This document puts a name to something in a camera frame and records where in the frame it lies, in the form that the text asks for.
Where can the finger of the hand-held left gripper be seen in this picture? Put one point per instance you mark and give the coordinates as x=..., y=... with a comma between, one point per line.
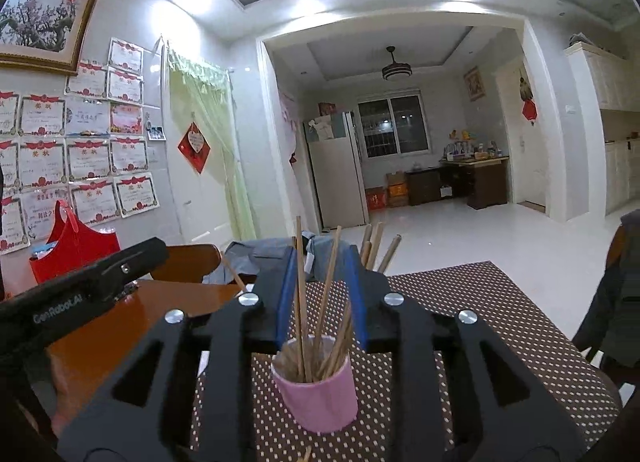
x=130, y=262

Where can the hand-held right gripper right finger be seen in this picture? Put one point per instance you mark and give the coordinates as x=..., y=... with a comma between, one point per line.
x=361, y=312

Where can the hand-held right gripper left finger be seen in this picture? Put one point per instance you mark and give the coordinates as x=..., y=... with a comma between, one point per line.
x=285, y=302

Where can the bunch of chopsticks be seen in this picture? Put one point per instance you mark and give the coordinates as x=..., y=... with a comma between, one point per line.
x=326, y=302

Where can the pink paper cup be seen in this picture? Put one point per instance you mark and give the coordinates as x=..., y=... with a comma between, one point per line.
x=320, y=402

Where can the red bag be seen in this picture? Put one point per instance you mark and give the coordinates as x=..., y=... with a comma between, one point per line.
x=85, y=247

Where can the grey jacket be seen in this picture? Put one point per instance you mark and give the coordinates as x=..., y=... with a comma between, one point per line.
x=260, y=249

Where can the red cardboard box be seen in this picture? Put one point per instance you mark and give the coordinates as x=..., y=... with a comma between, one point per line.
x=376, y=199

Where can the brown dotted placemat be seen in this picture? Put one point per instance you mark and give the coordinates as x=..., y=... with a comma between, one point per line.
x=475, y=292

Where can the orange cardboard box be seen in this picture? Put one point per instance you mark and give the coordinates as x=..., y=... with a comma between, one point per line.
x=398, y=195

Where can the white refrigerator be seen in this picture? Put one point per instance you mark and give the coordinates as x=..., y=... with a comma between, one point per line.
x=335, y=182

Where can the brown cardboard box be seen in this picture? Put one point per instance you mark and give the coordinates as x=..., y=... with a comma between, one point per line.
x=396, y=179

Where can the dark low cabinet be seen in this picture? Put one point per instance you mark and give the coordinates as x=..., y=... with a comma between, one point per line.
x=422, y=187

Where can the green sheer curtain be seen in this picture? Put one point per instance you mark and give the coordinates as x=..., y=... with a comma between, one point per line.
x=210, y=107

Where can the dark wooden desk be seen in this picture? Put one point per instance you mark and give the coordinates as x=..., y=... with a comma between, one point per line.
x=480, y=182

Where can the white plastic bag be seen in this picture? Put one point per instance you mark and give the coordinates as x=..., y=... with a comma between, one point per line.
x=321, y=128

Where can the barred window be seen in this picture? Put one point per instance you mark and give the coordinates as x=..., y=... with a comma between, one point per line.
x=395, y=127

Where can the clutter of small desk items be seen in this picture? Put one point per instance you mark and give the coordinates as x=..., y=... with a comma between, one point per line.
x=470, y=150

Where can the red printed box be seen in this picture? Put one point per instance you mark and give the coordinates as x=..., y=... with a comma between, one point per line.
x=326, y=109

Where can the brown doormat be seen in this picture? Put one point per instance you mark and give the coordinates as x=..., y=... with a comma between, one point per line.
x=531, y=206

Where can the white door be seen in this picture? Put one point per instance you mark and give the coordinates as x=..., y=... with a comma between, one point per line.
x=515, y=162

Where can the ceiling fan lamp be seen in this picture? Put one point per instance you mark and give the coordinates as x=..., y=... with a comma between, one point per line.
x=396, y=71

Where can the dark jacket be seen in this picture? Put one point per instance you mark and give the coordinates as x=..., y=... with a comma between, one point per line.
x=615, y=307

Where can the framed blossom painting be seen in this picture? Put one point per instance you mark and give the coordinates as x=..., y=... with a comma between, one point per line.
x=40, y=17

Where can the red door hanging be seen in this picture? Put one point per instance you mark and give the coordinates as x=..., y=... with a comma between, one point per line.
x=529, y=110

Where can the white tall cabinet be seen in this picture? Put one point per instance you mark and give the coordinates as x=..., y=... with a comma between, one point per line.
x=615, y=87

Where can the grey bundle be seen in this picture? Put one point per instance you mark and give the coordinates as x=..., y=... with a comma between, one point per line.
x=584, y=40

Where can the wall of framed certificates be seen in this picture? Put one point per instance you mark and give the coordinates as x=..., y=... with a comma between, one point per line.
x=90, y=157

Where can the small wall photo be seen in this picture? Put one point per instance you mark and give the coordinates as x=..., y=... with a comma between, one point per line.
x=156, y=133

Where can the small framed wall picture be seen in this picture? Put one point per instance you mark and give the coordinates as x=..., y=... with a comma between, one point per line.
x=473, y=84

